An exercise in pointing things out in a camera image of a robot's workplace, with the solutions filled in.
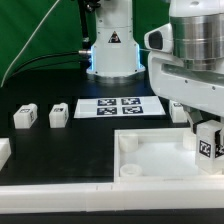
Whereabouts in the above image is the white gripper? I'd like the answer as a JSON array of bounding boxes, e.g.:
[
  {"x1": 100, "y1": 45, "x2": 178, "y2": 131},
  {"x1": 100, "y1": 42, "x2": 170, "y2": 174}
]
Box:
[{"x1": 144, "y1": 23, "x2": 224, "y2": 134}]

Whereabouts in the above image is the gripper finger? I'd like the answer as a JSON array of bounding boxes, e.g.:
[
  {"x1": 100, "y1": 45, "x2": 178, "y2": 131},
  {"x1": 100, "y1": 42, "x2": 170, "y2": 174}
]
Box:
[{"x1": 216, "y1": 125, "x2": 224, "y2": 147}]

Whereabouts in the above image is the white square table top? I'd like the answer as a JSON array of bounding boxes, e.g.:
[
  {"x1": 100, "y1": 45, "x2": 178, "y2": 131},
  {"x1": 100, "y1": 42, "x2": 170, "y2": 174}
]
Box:
[{"x1": 114, "y1": 128, "x2": 224, "y2": 182}]

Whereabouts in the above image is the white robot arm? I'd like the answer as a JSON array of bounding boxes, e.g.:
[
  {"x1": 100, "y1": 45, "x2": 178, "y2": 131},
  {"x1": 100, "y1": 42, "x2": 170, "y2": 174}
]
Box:
[{"x1": 84, "y1": 0, "x2": 224, "y2": 136}]

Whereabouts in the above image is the sheet with four markers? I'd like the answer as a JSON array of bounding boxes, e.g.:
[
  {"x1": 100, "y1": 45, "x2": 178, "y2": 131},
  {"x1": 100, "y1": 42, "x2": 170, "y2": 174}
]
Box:
[{"x1": 74, "y1": 96, "x2": 165, "y2": 118}]

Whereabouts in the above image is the green backdrop curtain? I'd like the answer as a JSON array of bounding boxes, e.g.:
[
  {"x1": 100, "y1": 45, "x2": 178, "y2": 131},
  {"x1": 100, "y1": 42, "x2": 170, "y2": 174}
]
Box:
[{"x1": 0, "y1": 0, "x2": 169, "y2": 83}]

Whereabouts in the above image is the white left fence block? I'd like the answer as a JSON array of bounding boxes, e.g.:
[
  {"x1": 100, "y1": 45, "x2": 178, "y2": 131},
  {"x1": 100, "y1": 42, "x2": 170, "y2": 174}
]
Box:
[{"x1": 0, "y1": 138, "x2": 11, "y2": 171}]

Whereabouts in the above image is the white front fence bar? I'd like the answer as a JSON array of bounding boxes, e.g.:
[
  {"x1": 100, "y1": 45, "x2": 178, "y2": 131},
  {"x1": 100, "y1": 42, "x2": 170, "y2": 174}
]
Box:
[{"x1": 0, "y1": 178, "x2": 224, "y2": 214}]

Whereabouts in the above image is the black cable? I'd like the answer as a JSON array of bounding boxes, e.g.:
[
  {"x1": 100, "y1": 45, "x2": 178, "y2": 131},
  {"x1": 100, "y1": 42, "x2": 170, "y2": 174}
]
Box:
[{"x1": 13, "y1": 49, "x2": 92, "y2": 76}]

